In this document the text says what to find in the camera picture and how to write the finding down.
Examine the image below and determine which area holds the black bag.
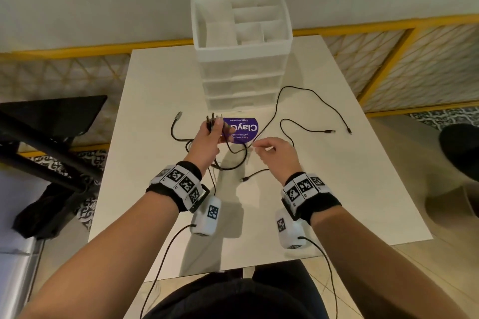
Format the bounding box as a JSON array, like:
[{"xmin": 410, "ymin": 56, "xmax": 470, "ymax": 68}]
[{"xmin": 12, "ymin": 180, "xmax": 95, "ymax": 239}]

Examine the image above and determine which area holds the thin black camera cable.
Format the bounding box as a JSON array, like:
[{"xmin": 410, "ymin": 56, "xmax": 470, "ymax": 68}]
[
  {"xmin": 139, "ymin": 223, "xmax": 197, "ymax": 319},
  {"xmin": 299, "ymin": 236, "xmax": 340, "ymax": 319}
]

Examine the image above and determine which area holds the short black cable end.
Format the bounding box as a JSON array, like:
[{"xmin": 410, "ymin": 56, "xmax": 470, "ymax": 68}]
[{"xmin": 241, "ymin": 168, "xmax": 271, "ymax": 182}]

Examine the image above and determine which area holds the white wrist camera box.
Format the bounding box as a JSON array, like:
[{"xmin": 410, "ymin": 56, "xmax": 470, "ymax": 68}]
[
  {"xmin": 190, "ymin": 196, "xmax": 222, "ymax": 237},
  {"xmin": 275, "ymin": 207, "xmax": 308, "ymax": 250}
]

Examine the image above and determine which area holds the long black charging cable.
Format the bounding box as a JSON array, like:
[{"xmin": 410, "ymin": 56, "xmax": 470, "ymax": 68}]
[{"xmin": 245, "ymin": 86, "xmax": 353, "ymax": 151}]

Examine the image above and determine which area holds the grey metal cabinet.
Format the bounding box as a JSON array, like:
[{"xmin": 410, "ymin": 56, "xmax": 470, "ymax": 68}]
[{"xmin": 0, "ymin": 165, "xmax": 42, "ymax": 319}]

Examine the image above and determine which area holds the person's right hand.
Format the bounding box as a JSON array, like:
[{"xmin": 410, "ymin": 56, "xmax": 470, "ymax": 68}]
[{"xmin": 253, "ymin": 137, "xmax": 303, "ymax": 186}]

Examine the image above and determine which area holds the person's black clothing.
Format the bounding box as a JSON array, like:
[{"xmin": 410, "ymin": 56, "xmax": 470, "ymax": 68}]
[{"xmin": 143, "ymin": 260, "xmax": 331, "ymax": 319}]

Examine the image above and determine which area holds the black cable with grey plug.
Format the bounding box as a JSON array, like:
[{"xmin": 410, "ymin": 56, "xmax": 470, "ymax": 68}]
[{"xmin": 171, "ymin": 110, "xmax": 196, "ymax": 153}]

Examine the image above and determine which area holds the black wristband with marker tags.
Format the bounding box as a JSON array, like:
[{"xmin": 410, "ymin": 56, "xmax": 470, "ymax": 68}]
[
  {"xmin": 281, "ymin": 172, "xmax": 342, "ymax": 225},
  {"xmin": 145, "ymin": 160, "xmax": 210, "ymax": 213}
]

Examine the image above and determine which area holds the black metal stand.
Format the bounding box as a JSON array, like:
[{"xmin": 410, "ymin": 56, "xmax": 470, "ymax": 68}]
[{"xmin": 0, "ymin": 95, "xmax": 109, "ymax": 193}]

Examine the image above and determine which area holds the bundle of black charging cables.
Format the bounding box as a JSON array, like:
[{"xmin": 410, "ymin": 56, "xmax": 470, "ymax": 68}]
[{"xmin": 204, "ymin": 112, "xmax": 250, "ymax": 197}]

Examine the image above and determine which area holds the person's left forearm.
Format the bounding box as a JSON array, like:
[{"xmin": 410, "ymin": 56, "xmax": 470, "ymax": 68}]
[{"xmin": 17, "ymin": 191, "xmax": 181, "ymax": 319}]

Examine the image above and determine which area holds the white plastic drawer organizer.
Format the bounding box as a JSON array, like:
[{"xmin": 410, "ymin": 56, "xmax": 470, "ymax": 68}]
[{"xmin": 190, "ymin": 0, "xmax": 293, "ymax": 111}]

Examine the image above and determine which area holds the yellow framed lattice partition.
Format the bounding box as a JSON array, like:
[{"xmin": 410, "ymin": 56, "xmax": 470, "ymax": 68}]
[{"xmin": 0, "ymin": 13, "xmax": 479, "ymax": 154}]

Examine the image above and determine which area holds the black round stool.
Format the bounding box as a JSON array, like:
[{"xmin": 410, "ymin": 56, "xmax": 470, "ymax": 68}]
[{"xmin": 438, "ymin": 123, "xmax": 479, "ymax": 183}]

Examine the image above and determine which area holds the person's right forearm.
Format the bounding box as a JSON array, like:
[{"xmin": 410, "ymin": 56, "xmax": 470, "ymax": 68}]
[{"xmin": 310, "ymin": 204, "xmax": 470, "ymax": 319}]

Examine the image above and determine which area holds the purple round sticker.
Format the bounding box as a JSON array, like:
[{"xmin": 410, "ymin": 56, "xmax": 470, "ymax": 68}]
[{"xmin": 220, "ymin": 117, "xmax": 261, "ymax": 144}]

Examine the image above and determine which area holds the person's left hand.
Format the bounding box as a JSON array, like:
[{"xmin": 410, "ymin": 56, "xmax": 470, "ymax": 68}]
[{"xmin": 186, "ymin": 120, "xmax": 226, "ymax": 174}]

